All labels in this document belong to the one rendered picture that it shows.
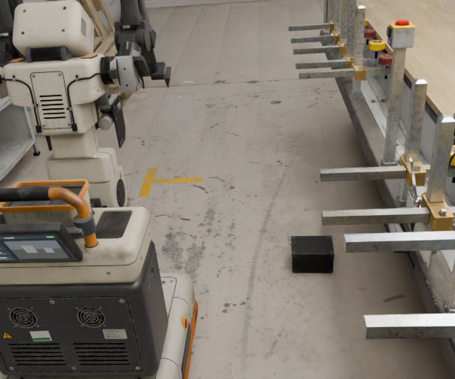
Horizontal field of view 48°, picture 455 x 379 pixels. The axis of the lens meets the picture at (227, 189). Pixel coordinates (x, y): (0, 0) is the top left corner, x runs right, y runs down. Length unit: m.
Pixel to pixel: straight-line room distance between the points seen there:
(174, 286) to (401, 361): 0.94
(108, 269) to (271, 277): 1.21
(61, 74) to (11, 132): 2.58
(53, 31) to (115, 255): 0.68
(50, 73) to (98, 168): 0.35
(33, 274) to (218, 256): 1.31
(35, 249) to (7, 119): 2.75
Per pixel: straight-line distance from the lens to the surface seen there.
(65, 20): 1.66
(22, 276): 1.60
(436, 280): 1.50
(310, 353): 2.20
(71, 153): 1.76
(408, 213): 1.45
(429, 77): 2.35
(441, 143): 1.41
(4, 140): 4.21
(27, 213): 1.54
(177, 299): 2.05
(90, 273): 1.51
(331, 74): 2.56
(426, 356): 2.26
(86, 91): 1.61
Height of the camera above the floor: 1.64
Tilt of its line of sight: 30 degrees down
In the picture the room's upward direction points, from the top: 5 degrees counter-clockwise
